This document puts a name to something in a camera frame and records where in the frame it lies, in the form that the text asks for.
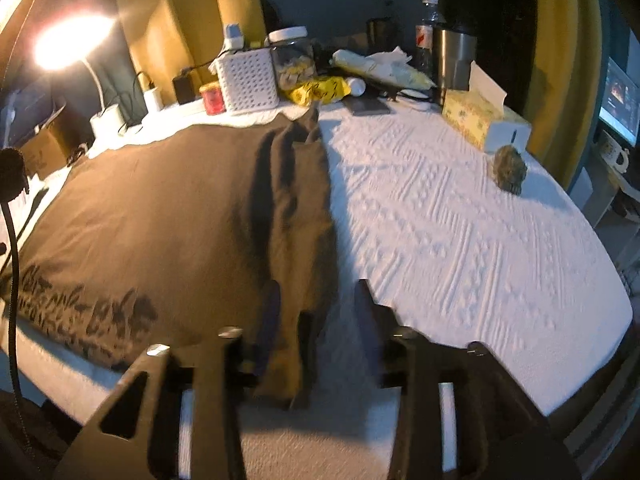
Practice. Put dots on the black charger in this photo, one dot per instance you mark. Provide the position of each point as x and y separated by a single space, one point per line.
184 90

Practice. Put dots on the white mug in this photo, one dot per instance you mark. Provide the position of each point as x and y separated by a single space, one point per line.
612 150

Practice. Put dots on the yellow tissue box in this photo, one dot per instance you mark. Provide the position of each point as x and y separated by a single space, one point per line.
475 117

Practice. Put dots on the small white container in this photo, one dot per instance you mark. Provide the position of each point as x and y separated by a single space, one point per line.
357 86

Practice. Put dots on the computer monitor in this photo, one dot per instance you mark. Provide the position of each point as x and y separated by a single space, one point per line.
622 100

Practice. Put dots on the glass jar with white lid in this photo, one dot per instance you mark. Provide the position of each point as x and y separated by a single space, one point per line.
292 62

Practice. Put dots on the olive crumpled cloth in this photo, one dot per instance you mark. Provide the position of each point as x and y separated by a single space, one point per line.
507 170

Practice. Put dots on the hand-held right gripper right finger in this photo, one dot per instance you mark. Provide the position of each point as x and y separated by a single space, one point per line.
367 315

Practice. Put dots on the white textured table cover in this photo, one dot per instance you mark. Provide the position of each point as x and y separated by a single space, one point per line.
450 240

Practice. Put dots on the red candle jar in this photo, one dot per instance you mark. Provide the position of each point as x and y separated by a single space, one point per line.
212 100

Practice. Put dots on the white plastic bag pile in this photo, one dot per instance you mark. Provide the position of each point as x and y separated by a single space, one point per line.
380 67

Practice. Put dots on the yellow plastic bag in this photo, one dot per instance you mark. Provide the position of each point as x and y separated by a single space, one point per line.
320 91

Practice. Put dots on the yellow curtain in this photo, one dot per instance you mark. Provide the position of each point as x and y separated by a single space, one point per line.
165 20

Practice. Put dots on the olive curtain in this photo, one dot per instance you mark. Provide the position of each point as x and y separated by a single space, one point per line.
560 85

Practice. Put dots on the steel tumbler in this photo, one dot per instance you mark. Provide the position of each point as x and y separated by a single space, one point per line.
452 65

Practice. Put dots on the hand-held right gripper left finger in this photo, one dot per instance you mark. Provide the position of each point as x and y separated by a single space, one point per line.
272 320

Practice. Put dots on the brown T-shirt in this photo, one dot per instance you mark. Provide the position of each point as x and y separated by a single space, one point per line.
175 220

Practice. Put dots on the white perforated basket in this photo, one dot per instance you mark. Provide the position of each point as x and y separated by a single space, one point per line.
247 82

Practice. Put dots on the dark smartphone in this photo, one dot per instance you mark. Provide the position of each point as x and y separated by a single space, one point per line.
367 105

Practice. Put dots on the clear plastic drink bottle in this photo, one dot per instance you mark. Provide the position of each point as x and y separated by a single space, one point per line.
429 35

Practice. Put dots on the white charger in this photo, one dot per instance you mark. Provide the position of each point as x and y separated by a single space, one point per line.
153 100

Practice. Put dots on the dark glass cup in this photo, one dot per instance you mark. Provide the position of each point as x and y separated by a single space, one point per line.
380 37

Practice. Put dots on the white desk lamp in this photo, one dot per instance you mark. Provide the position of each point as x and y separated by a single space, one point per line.
107 120

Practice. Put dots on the cardboard box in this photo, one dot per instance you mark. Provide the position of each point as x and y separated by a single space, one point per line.
45 150

